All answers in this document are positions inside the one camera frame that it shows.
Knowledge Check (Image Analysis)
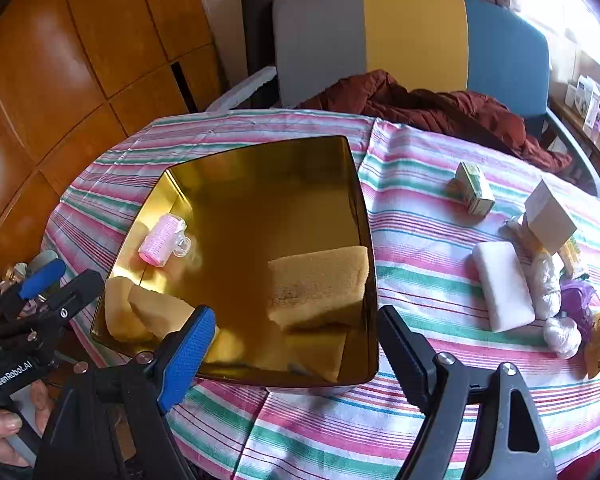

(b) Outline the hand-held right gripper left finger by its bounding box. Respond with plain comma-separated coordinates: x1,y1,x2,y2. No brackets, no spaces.
32,305,217,480

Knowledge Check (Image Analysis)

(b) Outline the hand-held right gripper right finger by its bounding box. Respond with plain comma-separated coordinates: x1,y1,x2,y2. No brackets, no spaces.
378,305,559,480

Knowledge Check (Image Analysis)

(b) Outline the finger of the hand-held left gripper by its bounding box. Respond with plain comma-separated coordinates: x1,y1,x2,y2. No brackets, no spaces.
0,258,67,319
10,269,104,342

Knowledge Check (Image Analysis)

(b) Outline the white soap bar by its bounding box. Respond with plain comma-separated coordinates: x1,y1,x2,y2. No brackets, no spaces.
472,241,536,333

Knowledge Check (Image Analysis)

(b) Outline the large white plastic bag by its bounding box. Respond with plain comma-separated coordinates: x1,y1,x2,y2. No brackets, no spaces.
505,215,563,321

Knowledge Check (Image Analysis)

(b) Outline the gold metal tray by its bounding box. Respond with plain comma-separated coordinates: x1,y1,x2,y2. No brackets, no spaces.
90,135,381,391

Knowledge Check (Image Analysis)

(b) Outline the purple cloth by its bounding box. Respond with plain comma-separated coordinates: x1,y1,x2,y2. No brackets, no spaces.
560,279,600,331

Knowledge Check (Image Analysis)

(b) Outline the white paper card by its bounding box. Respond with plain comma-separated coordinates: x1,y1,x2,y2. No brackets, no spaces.
524,179,578,253

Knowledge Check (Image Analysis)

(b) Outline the person's left hand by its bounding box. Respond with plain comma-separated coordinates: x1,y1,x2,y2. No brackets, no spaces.
0,380,56,468

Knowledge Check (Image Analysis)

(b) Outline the yellow sponge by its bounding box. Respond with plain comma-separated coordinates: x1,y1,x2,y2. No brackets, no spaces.
104,276,221,356
267,245,371,331

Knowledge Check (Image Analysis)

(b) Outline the pink plastic packet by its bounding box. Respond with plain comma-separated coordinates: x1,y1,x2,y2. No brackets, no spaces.
138,213,193,267

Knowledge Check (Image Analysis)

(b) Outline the striped tablecloth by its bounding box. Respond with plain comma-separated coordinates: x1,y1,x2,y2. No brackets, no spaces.
40,109,600,480

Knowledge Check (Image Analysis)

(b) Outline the small white plastic bag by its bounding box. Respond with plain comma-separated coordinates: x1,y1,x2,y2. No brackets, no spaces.
544,316,582,360

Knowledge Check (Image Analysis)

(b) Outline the small green box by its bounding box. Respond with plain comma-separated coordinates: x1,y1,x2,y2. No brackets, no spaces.
447,161,496,217

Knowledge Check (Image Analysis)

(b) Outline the wooden wardrobe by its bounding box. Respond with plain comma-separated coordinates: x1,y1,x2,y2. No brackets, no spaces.
0,0,226,286

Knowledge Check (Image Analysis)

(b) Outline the maroon jacket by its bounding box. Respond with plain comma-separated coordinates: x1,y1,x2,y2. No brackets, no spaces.
297,69,573,176

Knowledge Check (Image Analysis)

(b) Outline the wooden shelf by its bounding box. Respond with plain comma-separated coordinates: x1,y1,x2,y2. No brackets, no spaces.
550,95,600,171

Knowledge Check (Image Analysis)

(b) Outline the white printed box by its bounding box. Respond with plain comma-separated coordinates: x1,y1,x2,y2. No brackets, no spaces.
565,75,600,131

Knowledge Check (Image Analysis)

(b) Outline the black rolled mat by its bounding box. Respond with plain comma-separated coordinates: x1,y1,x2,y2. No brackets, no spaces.
240,0,281,81

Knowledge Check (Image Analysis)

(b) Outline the grey yellow blue chair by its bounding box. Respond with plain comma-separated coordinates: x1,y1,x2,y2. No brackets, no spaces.
272,0,600,206

